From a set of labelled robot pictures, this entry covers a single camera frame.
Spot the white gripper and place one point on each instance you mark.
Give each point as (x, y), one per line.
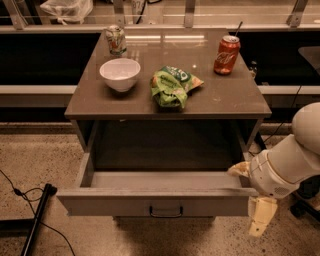
(266, 174)

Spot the grey top drawer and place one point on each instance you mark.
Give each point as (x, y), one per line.
(160, 169)

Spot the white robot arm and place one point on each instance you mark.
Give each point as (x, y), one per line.
(300, 149)

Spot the grey drawer cabinet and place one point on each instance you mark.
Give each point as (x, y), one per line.
(234, 97)

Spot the black chair caster base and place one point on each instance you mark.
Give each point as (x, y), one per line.
(307, 199)

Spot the green chip bag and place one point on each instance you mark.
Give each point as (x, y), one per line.
(170, 86)

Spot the red soda can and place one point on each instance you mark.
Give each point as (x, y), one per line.
(228, 50)

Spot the white bowl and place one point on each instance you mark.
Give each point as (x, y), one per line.
(120, 74)

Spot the green white soda can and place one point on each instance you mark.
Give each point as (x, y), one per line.
(116, 40)

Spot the black stand leg left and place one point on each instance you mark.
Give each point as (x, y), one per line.
(28, 227)

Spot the clear plastic bag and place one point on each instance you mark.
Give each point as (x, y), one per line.
(68, 11)

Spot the metal railing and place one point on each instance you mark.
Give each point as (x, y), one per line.
(247, 15)

